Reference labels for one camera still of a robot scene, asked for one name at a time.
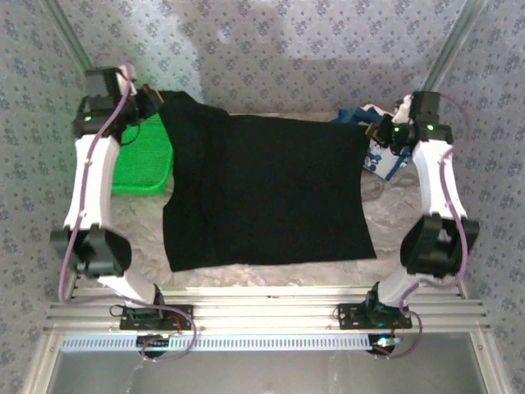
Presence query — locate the green plastic basket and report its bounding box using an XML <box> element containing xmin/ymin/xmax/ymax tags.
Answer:
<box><xmin>111</xmin><ymin>111</ymin><xmax>175</xmax><ymax>196</ymax></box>

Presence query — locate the black t-shirt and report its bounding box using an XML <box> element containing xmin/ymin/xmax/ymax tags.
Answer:
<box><xmin>157</xmin><ymin>89</ymin><xmax>378</xmax><ymax>273</ymax></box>

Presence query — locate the blue printed folded t-shirt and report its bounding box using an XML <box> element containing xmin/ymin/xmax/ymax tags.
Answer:
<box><xmin>331</xmin><ymin>103</ymin><xmax>413</xmax><ymax>182</ymax></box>

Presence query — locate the black controller board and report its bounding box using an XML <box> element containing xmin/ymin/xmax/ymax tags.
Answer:
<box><xmin>135</xmin><ymin>332</ymin><xmax>171</xmax><ymax>358</ymax></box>
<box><xmin>367</xmin><ymin>333</ymin><xmax>401</xmax><ymax>356</ymax></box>

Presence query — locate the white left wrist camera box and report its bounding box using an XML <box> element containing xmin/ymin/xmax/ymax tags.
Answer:
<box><xmin>116</xmin><ymin>62</ymin><xmax>137</xmax><ymax>98</ymax></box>

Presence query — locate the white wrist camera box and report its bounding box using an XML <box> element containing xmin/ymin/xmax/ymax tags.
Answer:
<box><xmin>116</xmin><ymin>62</ymin><xmax>137</xmax><ymax>98</ymax></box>
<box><xmin>392</xmin><ymin>94</ymin><xmax>415</xmax><ymax>123</ymax></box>

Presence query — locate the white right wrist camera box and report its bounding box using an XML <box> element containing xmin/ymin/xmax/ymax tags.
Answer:
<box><xmin>392</xmin><ymin>94</ymin><xmax>415</xmax><ymax>123</ymax></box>

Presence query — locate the aluminium corner post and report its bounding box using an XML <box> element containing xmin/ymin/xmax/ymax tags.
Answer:
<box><xmin>43</xmin><ymin>0</ymin><xmax>94</xmax><ymax>71</ymax></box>
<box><xmin>421</xmin><ymin>0</ymin><xmax>490</xmax><ymax>94</ymax></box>

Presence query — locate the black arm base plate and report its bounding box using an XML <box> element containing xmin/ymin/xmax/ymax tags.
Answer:
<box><xmin>118</xmin><ymin>304</ymin><xmax>195</xmax><ymax>332</ymax></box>
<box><xmin>336</xmin><ymin>302</ymin><xmax>413</xmax><ymax>331</ymax></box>

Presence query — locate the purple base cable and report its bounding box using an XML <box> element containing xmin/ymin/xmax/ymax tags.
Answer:
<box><xmin>139</xmin><ymin>310</ymin><xmax>199</xmax><ymax>364</ymax></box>
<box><xmin>373</xmin><ymin>309</ymin><xmax>424</xmax><ymax>362</ymax></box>

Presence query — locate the aluminium mounting rail frame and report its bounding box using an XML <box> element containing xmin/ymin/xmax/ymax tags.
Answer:
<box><xmin>44</xmin><ymin>285</ymin><xmax>491</xmax><ymax>335</ymax></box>

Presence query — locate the grey slotted cable duct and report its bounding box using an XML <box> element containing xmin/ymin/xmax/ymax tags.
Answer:
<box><xmin>60</xmin><ymin>332</ymin><xmax>397</xmax><ymax>354</ymax></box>

